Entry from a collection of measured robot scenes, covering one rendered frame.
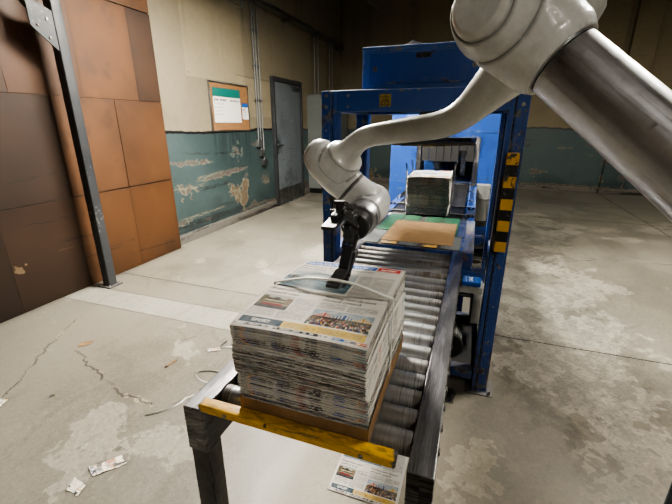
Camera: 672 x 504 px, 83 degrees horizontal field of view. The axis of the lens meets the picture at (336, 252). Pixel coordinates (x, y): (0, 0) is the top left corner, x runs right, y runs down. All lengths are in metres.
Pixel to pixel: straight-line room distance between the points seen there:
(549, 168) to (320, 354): 8.97
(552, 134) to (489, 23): 8.86
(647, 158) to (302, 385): 0.64
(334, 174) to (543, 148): 8.55
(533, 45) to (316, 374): 0.62
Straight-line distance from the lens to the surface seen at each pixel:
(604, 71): 0.63
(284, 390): 0.81
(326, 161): 1.04
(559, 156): 9.51
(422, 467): 0.81
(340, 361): 0.71
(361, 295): 0.85
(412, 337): 1.17
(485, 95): 0.87
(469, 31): 0.63
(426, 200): 2.68
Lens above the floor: 1.40
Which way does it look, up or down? 19 degrees down
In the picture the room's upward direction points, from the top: straight up
